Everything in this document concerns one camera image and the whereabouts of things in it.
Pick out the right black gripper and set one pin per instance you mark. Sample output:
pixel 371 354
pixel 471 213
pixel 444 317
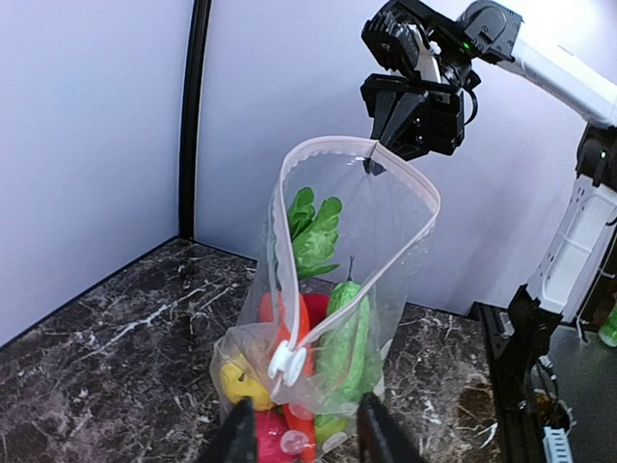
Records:
pixel 413 118

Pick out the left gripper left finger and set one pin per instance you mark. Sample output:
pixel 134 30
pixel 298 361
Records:
pixel 235 440

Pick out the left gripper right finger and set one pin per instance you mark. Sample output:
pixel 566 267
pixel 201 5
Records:
pixel 380 437

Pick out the red toy apple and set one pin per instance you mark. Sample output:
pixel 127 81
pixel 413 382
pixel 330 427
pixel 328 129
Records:
pixel 269 428

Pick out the yellow toy lemon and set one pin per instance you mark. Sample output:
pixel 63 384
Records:
pixel 238 382

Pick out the green toy cucumber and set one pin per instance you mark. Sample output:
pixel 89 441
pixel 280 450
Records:
pixel 348 364

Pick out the clear zip top bag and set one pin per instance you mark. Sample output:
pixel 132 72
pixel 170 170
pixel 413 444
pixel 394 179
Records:
pixel 389 210

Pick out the red toy tomato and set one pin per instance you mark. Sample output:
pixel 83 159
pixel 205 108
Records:
pixel 317 307

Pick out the orange toy carrot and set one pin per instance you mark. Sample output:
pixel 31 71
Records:
pixel 303 240

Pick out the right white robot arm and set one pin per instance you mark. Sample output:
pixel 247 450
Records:
pixel 525 138

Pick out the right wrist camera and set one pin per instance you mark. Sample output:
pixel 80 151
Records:
pixel 389 37

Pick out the black front rail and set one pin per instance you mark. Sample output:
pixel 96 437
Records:
pixel 519 430

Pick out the white slotted cable duct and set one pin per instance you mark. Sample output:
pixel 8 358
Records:
pixel 556 445

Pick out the right black frame post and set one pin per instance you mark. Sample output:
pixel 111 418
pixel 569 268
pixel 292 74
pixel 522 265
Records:
pixel 190 117

